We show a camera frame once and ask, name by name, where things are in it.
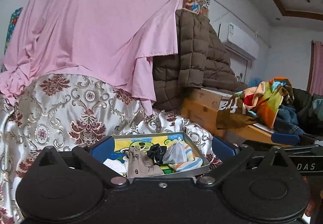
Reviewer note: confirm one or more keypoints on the beige burlap drawstring pouch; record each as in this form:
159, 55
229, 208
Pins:
140, 165

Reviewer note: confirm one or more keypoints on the pink window curtain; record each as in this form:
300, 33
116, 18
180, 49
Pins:
316, 69

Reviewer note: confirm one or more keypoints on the striped pastel sock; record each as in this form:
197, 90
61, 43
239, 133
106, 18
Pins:
193, 162

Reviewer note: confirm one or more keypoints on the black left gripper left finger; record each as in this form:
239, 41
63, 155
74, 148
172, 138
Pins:
92, 157

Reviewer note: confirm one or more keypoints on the teal patterned wall poster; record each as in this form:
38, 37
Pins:
12, 23

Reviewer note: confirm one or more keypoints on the colourful printed cloth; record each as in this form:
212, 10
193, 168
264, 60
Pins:
259, 104

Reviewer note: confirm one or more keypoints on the dark blue denim clothes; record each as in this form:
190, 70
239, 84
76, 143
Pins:
303, 116

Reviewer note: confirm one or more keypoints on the brown quilted jacket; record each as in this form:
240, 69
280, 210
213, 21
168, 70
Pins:
202, 61

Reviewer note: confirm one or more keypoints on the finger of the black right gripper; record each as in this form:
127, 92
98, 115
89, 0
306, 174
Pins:
232, 157

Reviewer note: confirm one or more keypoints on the floral satin bed cover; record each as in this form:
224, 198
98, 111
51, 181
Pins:
69, 110

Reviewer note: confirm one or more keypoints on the white wall air conditioner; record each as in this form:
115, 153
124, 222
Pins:
235, 38

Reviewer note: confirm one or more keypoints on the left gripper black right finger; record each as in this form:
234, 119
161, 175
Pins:
296, 139

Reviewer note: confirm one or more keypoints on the cartoon printed metal tray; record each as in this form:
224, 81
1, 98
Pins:
118, 160

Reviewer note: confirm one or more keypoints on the clear plastic bag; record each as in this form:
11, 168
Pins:
176, 153

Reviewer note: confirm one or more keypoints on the black hair scrunchie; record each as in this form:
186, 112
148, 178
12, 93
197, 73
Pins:
156, 153

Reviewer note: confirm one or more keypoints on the pink hanging sheet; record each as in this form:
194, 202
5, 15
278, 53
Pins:
112, 40

